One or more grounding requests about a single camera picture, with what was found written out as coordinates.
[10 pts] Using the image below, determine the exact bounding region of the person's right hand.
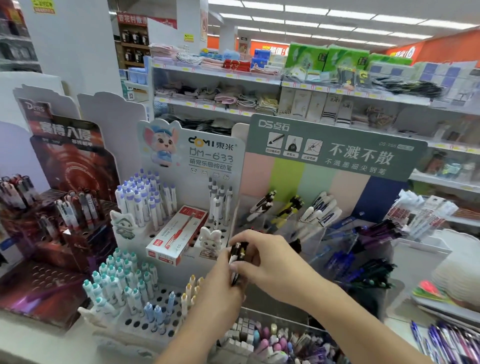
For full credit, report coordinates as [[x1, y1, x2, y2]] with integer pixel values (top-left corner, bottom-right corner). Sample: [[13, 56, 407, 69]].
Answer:
[[229, 229, 331, 309]]

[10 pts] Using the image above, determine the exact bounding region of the person's left hand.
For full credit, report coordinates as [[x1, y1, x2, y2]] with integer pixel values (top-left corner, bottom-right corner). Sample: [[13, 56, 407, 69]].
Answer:
[[189, 247, 250, 324]]

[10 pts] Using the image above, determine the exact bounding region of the bundle of black pens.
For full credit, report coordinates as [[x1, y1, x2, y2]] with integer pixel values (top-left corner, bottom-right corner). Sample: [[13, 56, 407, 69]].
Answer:
[[228, 241, 250, 288]]

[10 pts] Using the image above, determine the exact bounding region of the person's right forearm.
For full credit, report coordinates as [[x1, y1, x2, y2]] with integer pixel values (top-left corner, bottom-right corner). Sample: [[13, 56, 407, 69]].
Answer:
[[300, 274, 432, 364]]

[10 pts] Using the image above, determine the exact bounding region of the person's left forearm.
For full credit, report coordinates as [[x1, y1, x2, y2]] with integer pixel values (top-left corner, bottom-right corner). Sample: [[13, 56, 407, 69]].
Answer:
[[155, 305, 241, 364]]

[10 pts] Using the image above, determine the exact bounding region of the white rabbit cartoon cutout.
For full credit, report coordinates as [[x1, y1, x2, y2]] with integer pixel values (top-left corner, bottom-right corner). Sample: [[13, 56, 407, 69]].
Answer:
[[197, 226, 223, 260]]

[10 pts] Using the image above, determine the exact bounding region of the group of yellow-capped pens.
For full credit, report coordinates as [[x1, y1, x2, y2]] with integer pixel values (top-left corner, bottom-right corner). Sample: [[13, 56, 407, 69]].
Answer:
[[180, 274, 205, 318]]

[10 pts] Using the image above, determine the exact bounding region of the red and white pen box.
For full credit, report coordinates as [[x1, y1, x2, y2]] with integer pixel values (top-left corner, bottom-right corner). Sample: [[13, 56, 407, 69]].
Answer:
[[145, 205, 208, 267]]

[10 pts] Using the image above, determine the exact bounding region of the group of grey-white pens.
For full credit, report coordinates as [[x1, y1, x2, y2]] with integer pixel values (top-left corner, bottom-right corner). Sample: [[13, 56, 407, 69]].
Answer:
[[207, 177, 234, 228]]

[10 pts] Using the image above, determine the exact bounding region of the group of yellow-black fountain pens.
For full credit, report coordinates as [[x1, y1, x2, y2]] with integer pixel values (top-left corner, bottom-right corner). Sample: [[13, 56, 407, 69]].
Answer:
[[271, 194, 305, 230]]

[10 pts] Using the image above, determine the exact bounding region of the bin of pastel markers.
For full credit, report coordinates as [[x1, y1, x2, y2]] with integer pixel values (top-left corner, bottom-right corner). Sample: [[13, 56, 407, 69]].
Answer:
[[215, 307, 340, 364]]

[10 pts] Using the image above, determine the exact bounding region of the group of blue-capped pens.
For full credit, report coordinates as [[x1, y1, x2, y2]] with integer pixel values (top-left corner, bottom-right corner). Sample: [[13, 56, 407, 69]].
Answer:
[[142, 291, 177, 335]]

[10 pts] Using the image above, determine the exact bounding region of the clear acrylic pen bin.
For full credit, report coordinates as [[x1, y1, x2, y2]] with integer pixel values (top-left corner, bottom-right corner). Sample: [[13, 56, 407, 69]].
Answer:
[[230, 210, 398, 301]]

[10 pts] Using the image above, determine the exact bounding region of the group of white-blue fountain pens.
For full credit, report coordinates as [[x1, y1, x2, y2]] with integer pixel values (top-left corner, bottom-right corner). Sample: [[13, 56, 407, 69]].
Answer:
[[299, 191, 343, 228]]

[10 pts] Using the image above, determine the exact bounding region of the group of blue fountain pens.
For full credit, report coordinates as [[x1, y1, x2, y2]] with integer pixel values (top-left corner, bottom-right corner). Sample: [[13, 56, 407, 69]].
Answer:
[[323, 213, 376, 280]]

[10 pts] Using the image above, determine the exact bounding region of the group of purple-capped white pens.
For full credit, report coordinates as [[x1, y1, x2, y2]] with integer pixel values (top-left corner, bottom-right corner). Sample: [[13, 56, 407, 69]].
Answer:
[[114, 168, 179, 232]]

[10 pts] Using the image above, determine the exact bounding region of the white fox cartoon cutout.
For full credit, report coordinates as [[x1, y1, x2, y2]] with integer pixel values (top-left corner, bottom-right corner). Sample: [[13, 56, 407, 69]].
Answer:
[[109, 209, 137, 241]]

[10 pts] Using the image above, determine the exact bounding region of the group of teal-capped pens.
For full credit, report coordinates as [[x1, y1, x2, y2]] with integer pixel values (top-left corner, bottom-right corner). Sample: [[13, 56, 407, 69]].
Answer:
[[82, 247, 160, 320]]

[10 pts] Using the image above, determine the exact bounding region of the white cartoon mouse pen stand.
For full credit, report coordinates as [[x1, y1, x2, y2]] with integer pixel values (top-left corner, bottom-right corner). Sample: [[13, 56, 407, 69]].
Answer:
[[77, 118, 247, 351]]

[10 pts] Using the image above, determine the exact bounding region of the group of dark green pens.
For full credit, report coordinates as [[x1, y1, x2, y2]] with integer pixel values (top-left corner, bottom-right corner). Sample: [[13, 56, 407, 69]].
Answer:
[[343, 258, 397, 290]]

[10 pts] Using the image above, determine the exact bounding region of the group of purple fountain pens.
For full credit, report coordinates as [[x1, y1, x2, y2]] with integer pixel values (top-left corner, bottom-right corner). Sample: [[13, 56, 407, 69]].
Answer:
[[352, 218, 405, 253]]

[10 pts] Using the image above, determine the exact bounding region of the white cat cartoon cutout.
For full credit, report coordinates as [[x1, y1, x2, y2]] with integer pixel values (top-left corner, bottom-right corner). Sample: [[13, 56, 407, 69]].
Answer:
[[77, 305, 110, 328]]

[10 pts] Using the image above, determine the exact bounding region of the pastel striped pen display board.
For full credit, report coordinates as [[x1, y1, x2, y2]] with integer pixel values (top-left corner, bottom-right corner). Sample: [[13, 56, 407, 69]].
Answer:
[[229, 113, 429, 229]]

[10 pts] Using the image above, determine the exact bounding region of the group of white-red display pens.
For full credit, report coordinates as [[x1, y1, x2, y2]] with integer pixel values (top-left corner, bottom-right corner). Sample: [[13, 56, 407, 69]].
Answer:
[[53, 188, 101, 230]]

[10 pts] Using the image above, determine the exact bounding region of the row of folded socks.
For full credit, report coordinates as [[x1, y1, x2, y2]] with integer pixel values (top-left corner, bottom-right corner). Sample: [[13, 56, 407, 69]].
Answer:
[[155, 84, 280, 114]]

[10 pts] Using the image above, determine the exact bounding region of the bundle of packaged white pens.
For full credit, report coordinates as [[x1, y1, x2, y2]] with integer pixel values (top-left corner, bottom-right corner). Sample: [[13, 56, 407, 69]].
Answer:
[[383, 189, 460, 241]]

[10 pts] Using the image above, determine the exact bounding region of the dark red pen display stand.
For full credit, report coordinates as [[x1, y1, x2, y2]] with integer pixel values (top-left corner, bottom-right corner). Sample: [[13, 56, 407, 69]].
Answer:
[[0, 85, 121, 331]]

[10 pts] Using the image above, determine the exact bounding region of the white store shelf unit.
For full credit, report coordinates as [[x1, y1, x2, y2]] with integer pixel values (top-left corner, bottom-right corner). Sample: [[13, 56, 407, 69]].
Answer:
[[148, 56, 480, 229]]

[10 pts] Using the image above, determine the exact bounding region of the stack of white paper goods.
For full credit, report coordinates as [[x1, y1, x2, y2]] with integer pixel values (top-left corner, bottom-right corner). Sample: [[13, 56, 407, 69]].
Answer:
[[430, 245, 480, 306]]

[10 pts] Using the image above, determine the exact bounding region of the group of purple gel pens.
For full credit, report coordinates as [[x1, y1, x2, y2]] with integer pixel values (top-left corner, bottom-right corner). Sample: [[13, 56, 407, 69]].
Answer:
[[410, 320, 480, 364]]

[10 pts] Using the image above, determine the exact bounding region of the group of dark-barrel display pens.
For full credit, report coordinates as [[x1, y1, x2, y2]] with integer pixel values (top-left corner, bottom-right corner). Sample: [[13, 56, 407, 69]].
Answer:
[[0, 173, 39, 211]]

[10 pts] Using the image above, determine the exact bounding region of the stack of green tissue packs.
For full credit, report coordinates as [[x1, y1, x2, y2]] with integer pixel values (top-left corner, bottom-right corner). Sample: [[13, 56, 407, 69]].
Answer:
[[284, 42, 413, 73]]

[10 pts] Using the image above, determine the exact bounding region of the wooden shelf with dark bottles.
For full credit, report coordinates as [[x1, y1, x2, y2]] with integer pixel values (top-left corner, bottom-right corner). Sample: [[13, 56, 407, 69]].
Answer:
[[115, 12, 151, 70]]

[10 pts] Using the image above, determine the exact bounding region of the white square pillar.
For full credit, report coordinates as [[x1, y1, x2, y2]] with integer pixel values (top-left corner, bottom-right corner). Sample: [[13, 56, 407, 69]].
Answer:
[[18, 0, 124, 99]]

